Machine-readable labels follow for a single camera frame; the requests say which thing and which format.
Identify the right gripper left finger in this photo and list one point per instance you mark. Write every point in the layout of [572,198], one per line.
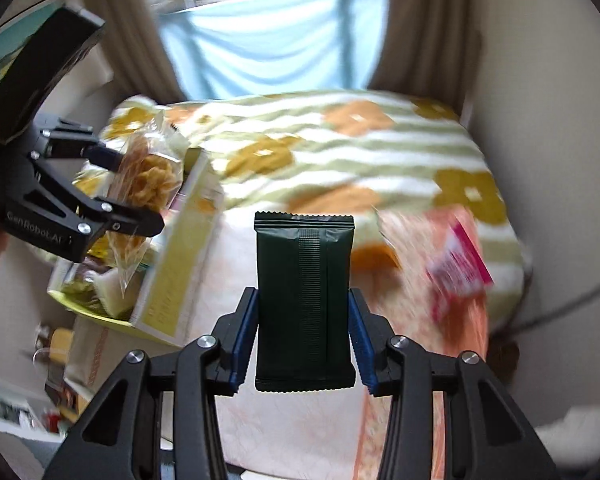
[118,435]

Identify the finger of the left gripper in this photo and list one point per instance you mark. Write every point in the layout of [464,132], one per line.
[95,152]
[124,219]

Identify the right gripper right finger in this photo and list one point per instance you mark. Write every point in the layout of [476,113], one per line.
[486,436]

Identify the white snack packet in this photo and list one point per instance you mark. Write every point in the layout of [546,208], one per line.
[117,299]

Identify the clear waffle snack packet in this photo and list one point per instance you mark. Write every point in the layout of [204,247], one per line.
[151,172]

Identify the dark green snack bar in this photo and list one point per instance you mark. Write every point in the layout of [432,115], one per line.
[303,267]

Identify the green cardboard box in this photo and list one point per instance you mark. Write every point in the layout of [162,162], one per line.
[171,279]

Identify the left brown curtain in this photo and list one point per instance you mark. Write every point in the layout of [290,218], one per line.
[134,50]

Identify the brown curtain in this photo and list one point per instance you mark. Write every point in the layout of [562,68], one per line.
[430,50]
[134,50]

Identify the pink clear snack packet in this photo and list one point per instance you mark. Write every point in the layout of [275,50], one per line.
[438,258]

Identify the floral striped quilt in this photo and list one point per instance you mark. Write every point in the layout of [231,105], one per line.
[356,151]

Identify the blue sheer curtain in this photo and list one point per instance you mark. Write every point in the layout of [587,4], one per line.
[256,47]

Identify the right brown curtain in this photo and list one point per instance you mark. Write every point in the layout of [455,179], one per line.
[430,50]

